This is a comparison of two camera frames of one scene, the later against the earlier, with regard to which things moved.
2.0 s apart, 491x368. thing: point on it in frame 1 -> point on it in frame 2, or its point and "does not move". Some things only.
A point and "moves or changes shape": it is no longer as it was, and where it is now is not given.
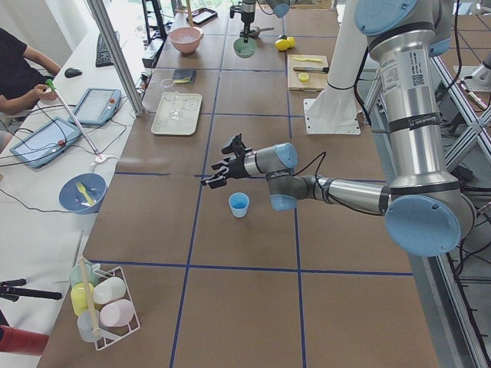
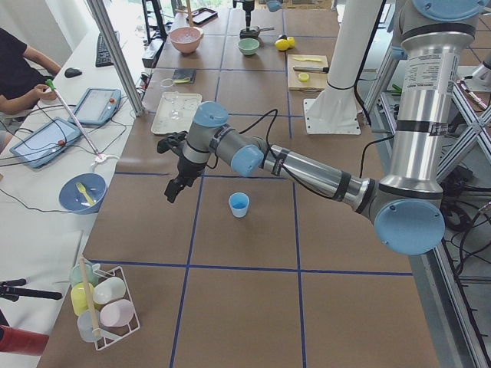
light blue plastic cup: (238, 202) does not move
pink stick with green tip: (50, 83) does not move
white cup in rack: (108, 290) does not move
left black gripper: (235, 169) -> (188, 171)
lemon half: (303, 77) does not move
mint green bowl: (245, 49) moves or changes shape
